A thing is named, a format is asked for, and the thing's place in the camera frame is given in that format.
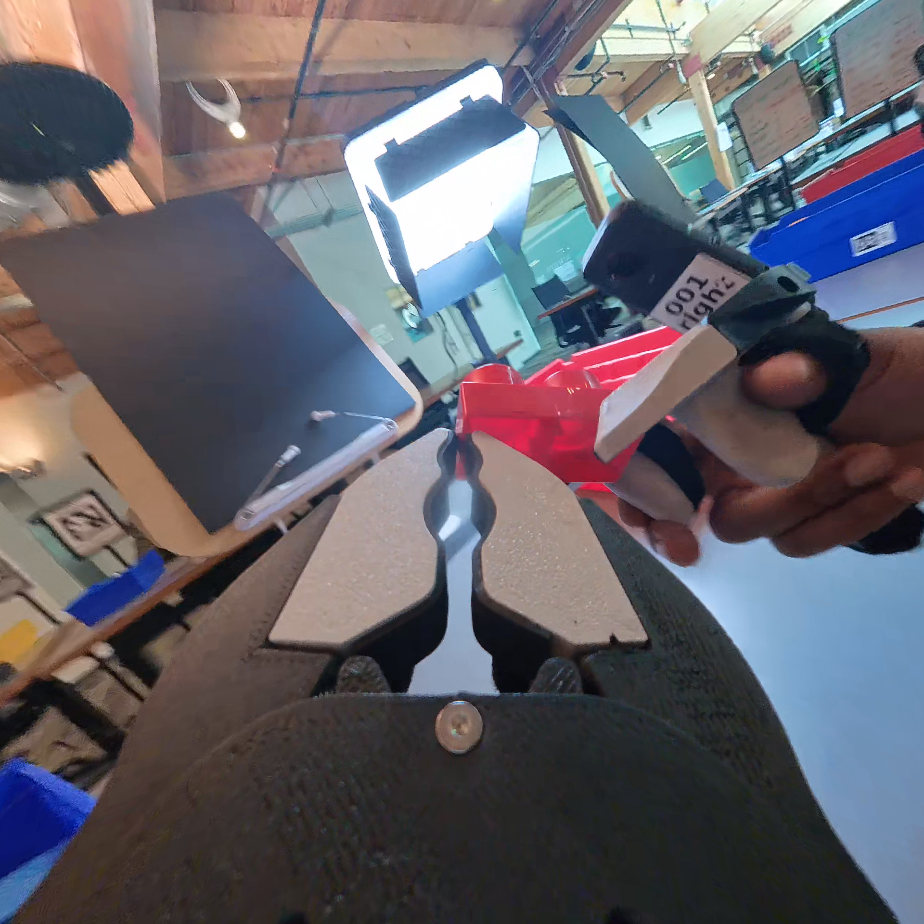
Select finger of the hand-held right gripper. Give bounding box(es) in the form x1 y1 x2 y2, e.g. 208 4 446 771
594 325 739 464

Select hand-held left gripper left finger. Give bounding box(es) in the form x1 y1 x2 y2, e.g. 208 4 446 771
267 427 457 690

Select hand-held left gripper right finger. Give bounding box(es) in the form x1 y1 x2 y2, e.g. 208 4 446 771
468 431 649 694

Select red toy block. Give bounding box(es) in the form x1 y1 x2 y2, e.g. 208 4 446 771
456 363 640 485

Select blue bin with white label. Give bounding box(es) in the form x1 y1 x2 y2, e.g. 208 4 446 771
747 148 924 282

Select black office chair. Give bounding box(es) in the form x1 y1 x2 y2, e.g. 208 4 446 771
533 274 623 349

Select red storage tote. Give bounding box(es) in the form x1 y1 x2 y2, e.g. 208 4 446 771
801 123 924 205

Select brown partition board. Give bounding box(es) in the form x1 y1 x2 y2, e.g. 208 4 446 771
731 60 825 172

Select black light stand pole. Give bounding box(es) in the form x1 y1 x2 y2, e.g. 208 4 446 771
458 299 502 365

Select black flag panel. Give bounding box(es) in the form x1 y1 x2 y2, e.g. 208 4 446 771
545 94 697 225

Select blue plastic bin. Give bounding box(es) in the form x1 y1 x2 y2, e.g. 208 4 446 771
0 758 96 924
68 549 167 627

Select studio light panel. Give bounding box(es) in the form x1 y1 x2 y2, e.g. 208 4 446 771
343 61 542 319

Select fiducial marker sign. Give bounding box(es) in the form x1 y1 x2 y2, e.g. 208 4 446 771
35 489 128 558

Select black board with pale rim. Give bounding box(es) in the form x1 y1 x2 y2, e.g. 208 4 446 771
0 193 423 557

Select ceiling light bulb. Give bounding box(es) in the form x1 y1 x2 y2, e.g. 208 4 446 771
184 78 248 141

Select black round disc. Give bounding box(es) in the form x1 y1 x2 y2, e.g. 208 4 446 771
0 61 136 186

